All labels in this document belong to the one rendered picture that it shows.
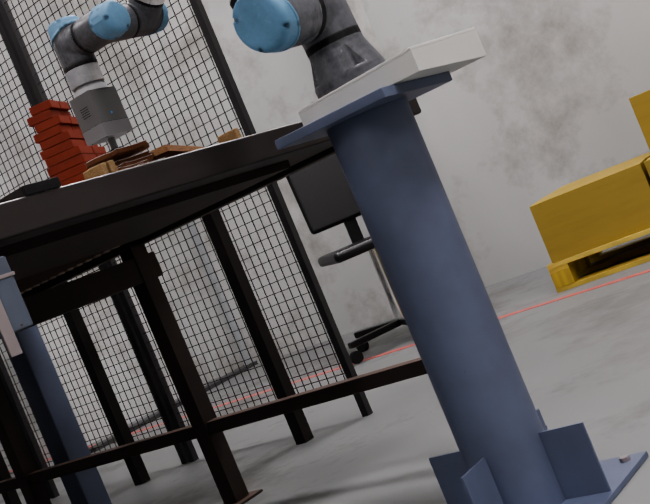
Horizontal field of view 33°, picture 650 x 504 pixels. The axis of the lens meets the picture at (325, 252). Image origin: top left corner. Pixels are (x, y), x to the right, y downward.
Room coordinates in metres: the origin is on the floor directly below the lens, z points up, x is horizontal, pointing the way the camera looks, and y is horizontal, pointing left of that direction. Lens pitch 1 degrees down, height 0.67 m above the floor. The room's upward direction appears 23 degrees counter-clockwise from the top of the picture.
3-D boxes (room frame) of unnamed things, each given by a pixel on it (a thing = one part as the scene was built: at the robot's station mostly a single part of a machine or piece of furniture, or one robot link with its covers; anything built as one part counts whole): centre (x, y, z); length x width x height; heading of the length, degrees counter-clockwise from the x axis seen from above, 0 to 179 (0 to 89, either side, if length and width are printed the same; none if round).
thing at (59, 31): (2.36, 0.33, 1.25); 0.09 x 0.08 x 0.11; 53
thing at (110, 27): (2.31, 0.24, 1.24); 0.11 x 0.11 x 0.08; 53
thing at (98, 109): (2.37, 0.34, 1.09); 0.10 x 0.09 x 0.16; 55
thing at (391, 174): (2.17, -0.18, 0.44); 0.38 x 0.38 x 0.87; 53
